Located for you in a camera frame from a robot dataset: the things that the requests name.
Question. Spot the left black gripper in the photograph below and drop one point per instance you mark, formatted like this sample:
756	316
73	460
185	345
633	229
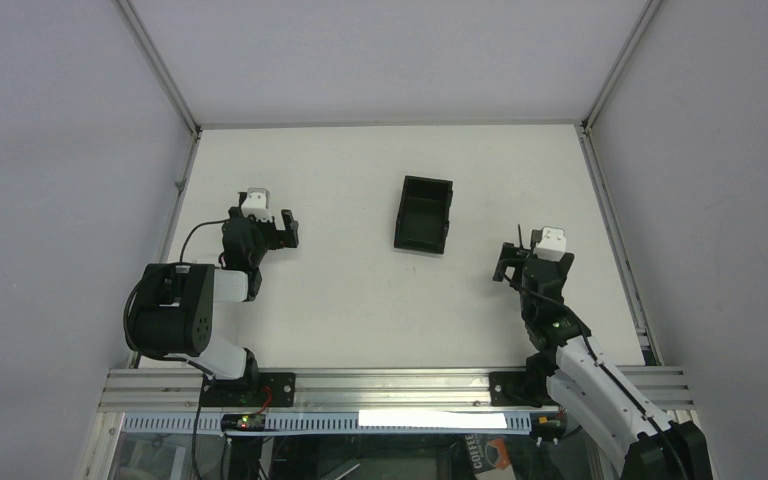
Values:
273	234

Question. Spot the black plastic bin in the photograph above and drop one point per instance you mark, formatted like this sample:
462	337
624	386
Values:
422	221

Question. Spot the coffee labelled box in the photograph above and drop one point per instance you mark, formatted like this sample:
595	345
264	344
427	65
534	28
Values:
487	453

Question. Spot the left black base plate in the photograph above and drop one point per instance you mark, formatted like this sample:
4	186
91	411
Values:
271	391

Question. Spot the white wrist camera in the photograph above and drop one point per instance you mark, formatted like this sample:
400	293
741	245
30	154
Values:
548	243
254	205

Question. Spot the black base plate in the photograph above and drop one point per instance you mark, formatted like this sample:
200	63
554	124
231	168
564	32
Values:
271	391
519	388

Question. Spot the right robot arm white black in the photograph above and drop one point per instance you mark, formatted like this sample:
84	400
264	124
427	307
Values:
569	369

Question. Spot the aluminium mounting rail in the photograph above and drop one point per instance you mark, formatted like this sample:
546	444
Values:
316	390

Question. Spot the white slotted cable duct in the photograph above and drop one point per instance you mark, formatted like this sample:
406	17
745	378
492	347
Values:
369	421

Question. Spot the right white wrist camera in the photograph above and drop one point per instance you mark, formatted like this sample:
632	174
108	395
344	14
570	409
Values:
548	243

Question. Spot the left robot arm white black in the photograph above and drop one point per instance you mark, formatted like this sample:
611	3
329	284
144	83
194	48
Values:
168	315

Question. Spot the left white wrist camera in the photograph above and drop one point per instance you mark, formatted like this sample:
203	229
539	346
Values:
254	205

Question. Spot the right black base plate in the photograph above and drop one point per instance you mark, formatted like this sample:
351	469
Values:
519	388

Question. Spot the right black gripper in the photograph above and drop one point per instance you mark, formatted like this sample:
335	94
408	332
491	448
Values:
516	266

